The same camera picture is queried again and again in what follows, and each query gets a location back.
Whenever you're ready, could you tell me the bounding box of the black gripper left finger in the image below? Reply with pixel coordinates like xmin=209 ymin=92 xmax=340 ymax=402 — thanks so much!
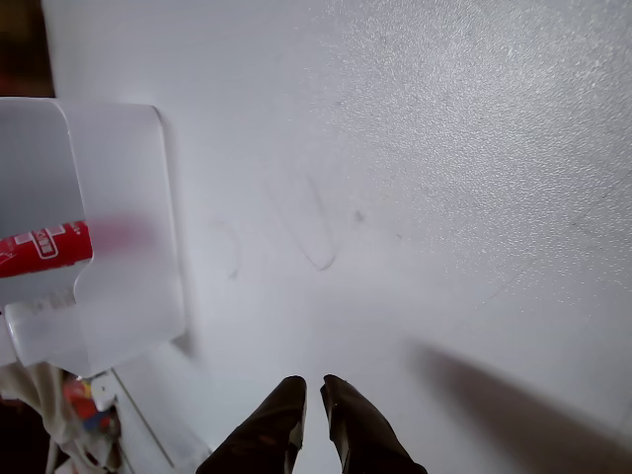
xmin=195 ymin=374 xmax=308 ymax=474

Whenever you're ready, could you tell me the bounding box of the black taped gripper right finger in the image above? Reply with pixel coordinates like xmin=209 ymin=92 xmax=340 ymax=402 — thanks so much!
xmin=319 ymin=373 xmax=430 ymax=474

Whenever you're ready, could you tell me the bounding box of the red and blue package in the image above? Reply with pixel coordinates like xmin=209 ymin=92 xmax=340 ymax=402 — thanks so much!
xmin=61 ymin=372 xmax=119 ymax=435

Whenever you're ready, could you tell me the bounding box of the beige cloth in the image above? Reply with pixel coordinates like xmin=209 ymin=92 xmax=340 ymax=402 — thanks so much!
xmin=0 ymin=362 xmax=122 ymax=474

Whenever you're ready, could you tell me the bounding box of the red hand cream tube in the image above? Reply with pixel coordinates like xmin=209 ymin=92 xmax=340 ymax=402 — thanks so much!
xmin=0 ymin=219 xmax=149 ymax=280

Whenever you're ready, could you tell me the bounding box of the frosted plastic bin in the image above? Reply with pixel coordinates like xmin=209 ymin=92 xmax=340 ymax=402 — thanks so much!
xmin=0 ymin=97 xmax=188 ymax=379

